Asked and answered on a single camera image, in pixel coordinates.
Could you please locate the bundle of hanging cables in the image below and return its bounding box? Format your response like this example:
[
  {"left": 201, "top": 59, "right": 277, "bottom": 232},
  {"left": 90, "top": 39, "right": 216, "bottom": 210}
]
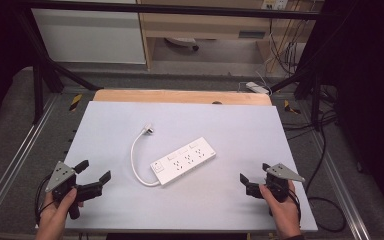
[{"left": 268, "top": 9, "right": 309, "bottom": 76}]

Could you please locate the wall outlet panel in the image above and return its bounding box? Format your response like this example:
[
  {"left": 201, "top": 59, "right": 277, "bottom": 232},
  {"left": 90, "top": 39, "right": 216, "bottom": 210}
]
[{"left": 261, "top": 0, "right": 289, "bottom": 11}]

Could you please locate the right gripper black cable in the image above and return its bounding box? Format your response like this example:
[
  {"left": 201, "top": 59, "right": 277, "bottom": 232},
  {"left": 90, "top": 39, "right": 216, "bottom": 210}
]
[{"left": 288, "top": 188, "right": 303, "bottom": 223}]

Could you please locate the dark curtain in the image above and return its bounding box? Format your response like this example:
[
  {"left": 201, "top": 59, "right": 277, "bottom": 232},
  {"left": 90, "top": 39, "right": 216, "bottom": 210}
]
[
  {"left": 0, "top": 0, "right": 34, "bottom": 134},
  {"left": 299, "top": 0, "right": 384, "bottom": 218}
]

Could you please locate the small white power strip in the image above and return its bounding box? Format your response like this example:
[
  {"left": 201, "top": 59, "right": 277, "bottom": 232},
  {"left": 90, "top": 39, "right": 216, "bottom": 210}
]
[{"left": 245, "top": 81, "right": 270, "bottom": 95}]

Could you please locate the person's right hand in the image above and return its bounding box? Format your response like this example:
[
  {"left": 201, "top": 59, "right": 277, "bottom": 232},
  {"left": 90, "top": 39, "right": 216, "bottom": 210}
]
[{"left": 258, "top": 179, "right": 303, "bottom": 240}]

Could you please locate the person's left hand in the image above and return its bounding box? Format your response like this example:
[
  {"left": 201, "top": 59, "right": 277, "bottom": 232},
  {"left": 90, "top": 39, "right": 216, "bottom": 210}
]
[{"left": 34, "top": 187, "right": 85, "bottom": 240}]

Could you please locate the white cabinet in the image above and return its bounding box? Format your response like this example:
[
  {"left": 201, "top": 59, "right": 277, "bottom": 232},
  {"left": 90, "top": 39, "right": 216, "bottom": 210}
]
[{"left": 31, "top": 0, "right": 147, "bottom": 65}]

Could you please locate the aluminium rail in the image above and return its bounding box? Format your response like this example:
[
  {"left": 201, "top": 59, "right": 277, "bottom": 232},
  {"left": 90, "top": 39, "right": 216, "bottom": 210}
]
[
  {"left": 308, "top": 129, "right": 371, "bottom": 240},
  {"left": 0, "top": 94, "right": 61, "bottom": 228}
]

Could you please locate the black metal crossbar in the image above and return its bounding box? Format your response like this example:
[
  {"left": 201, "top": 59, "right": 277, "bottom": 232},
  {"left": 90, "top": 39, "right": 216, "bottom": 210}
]
[{"left": 16, "top": 0, "right": 334, "bottom": 21}]

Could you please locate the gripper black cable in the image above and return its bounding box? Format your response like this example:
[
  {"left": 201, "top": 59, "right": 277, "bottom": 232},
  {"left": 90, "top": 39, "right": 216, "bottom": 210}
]
[
  {"left": 288, "top": 188, "right": 303, "bottom": 223},
  {"left": 34, "top": 173, "right": 56, "bottom": 226}
]

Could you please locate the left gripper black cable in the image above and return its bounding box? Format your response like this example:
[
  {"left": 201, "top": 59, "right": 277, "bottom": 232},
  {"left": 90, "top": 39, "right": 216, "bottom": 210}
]
[{"left": 34, "top": 173, "right": 56, "bottom": 226}]

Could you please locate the black floor cable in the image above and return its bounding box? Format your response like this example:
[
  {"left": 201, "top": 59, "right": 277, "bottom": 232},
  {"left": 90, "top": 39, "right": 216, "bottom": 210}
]
[{"left": 304, "top": 109, "right": 348, "bottom": 233}]

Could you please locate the chair base with caster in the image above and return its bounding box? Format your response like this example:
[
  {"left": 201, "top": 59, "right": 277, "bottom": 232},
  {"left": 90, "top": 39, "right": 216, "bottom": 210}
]
[{"left": 163, "top": 37, "right": 200, "bottom": 52}]

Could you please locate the wooden desk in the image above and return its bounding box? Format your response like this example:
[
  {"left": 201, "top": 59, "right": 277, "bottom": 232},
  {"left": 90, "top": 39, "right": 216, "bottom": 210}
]
[{"left": 136, "top": 0, "right": 324, "bottom": 73}]

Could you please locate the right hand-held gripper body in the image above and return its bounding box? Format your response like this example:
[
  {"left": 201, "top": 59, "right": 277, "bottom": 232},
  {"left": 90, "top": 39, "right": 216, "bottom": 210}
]
[{"left": 262, "top": 162, "right": 306, "bottom": 204}]

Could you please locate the black metal stand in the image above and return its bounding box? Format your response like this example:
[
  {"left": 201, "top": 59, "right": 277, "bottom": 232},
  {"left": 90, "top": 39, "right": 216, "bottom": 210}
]
[
  {"left": 16, "top": 9, "right": 104, "bottom": 125},
  {"left": 269, "top": 63, "right": 324, "bottom": 132}
]

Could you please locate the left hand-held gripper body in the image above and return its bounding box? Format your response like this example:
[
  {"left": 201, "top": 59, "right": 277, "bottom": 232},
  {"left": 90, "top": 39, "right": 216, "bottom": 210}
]
[{"left": 44, "top": 160, "right": 91, "bottom": 220}]

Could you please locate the wooden board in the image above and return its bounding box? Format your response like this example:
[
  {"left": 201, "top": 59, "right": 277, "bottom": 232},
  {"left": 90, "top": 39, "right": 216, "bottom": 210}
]
[{"left": 93, "top": 88, "right": 273, "bottom": 107}]

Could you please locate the white power strip cable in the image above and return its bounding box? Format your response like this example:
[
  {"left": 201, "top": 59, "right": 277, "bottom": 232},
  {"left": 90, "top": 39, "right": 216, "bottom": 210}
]
[{"left": 130, "top": 128, "right": 163, "bottom": 188}]

